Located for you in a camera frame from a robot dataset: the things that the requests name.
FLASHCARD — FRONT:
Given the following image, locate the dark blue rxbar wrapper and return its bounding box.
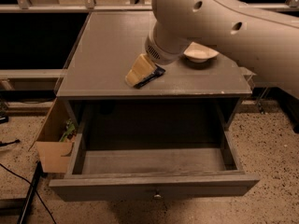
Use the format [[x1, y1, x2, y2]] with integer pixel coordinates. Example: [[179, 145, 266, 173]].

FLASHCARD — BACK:
[[135, 66, 165, 89]]

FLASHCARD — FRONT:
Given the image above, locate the grey open top drawer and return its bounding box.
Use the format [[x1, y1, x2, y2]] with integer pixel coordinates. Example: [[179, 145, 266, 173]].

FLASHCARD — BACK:
[[49, 100, 261, 203]]

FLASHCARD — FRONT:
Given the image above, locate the white paper bowl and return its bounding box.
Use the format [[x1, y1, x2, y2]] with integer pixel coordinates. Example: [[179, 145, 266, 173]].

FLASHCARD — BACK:
[[184, 42, 219, 63]]

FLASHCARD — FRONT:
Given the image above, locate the black floor cable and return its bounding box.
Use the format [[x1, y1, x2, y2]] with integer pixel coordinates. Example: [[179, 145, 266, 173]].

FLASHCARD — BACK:
[[0, 162, 58, 224]]

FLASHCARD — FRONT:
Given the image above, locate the brown cardboard box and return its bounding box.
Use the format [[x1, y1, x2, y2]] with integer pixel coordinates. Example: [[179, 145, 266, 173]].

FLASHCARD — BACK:
[[35, 99, 73, 174]]

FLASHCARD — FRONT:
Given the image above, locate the metal railing frame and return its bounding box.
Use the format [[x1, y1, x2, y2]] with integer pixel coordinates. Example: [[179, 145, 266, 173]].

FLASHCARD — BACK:
[[0, 0, 299, 89]]

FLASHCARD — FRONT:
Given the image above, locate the grey wooden cabinet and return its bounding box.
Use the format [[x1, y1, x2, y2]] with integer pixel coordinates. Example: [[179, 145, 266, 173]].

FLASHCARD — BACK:
[[58, 11, 251, 130]]

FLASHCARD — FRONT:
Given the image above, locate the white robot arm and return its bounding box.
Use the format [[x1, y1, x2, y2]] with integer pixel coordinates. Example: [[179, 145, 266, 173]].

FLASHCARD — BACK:
[[125, 0, 299, 98]]

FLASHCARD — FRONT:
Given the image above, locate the black metal floor bar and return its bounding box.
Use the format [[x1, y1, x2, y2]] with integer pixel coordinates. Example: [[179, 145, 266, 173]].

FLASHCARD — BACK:
[[17, 161, 42, 224]]

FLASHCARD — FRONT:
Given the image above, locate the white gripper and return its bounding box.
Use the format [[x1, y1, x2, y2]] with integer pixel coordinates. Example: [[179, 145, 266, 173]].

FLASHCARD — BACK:
[[125, 25, 191, 87]]

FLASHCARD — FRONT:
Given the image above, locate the green item in box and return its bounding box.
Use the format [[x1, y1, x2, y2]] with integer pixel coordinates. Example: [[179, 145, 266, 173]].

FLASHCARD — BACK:
[[60, 119, 76, 142]]

